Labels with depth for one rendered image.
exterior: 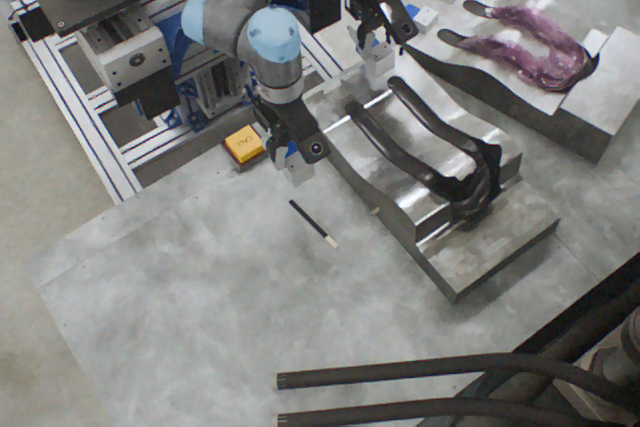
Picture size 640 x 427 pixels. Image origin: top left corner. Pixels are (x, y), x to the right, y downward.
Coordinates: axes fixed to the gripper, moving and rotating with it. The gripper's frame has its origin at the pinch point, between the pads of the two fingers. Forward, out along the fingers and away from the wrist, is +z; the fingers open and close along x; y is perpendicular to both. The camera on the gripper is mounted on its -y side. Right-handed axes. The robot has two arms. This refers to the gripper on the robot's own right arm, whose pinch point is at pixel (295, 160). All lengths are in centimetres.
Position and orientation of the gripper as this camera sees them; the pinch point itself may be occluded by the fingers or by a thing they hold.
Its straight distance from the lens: 136.5
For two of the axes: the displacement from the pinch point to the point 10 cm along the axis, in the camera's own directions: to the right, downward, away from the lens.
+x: -8.1, 5.2, -2.6
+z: 0.3, 4.8, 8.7
